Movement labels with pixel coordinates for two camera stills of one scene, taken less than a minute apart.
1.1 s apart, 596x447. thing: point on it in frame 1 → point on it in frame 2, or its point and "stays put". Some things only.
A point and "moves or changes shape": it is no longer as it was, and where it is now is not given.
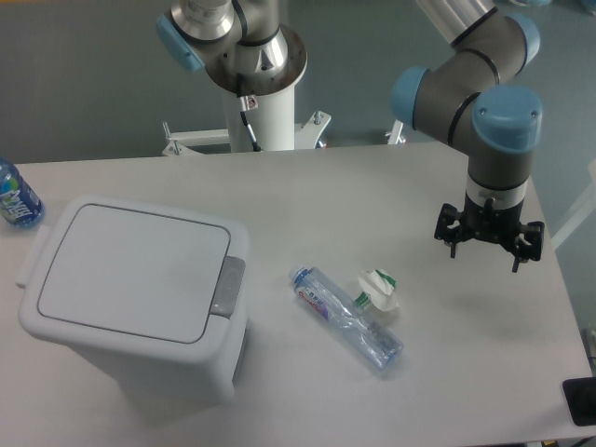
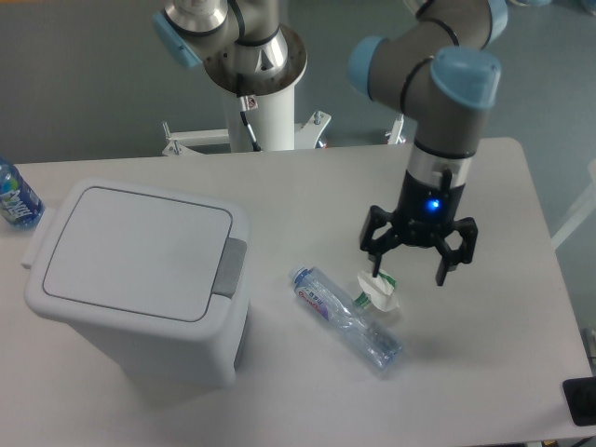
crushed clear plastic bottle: x=319 y=295 stays put
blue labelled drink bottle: x=20 y=206 stays put
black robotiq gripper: x=499 y=224 → x=425 y=214
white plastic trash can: x=152 y=297 moves or changes shape
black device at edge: x=580 y=398 stays put
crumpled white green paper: x=380 y=286 stays put
